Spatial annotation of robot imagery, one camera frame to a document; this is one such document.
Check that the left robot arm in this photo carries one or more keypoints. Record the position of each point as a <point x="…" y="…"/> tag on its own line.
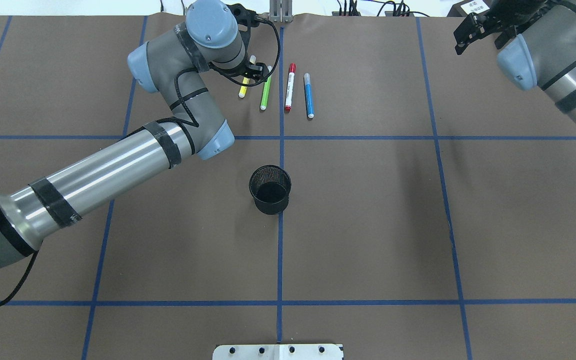
<point x="213" y="37"/>

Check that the yellow highlighter pen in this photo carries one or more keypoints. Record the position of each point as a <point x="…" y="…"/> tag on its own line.
<point x="243" y="88"/>

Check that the black device with label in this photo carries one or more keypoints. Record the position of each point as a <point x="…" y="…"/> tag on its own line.
<point x="463" y="8"/>

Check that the grey aluminium frame post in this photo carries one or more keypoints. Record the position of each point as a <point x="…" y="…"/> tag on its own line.
<point x="281" y="11"/>

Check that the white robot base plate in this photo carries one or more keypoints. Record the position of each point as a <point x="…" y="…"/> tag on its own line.
<point x="299" y="351"/>

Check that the black mesh pen cup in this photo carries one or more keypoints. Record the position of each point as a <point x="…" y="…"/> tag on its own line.
<point x="270" y="187"/>

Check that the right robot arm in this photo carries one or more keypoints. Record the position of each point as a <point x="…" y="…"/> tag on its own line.
<point x="536" y="43"/>

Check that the blue marker pen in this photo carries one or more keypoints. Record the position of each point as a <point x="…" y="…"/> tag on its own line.
<point x="308" y="94"/>

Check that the green highlighter pen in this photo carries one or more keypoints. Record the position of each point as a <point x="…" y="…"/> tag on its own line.
<point x="264" y="101"/>

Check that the white red-capped marker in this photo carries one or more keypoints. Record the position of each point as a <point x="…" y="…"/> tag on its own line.
<point x="290" y="83"/>

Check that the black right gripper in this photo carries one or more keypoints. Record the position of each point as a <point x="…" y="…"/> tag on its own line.
<point x="504" y="21"/>

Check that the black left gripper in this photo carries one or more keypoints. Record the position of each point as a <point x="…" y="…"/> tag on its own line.
<point x="254" y="71"/>

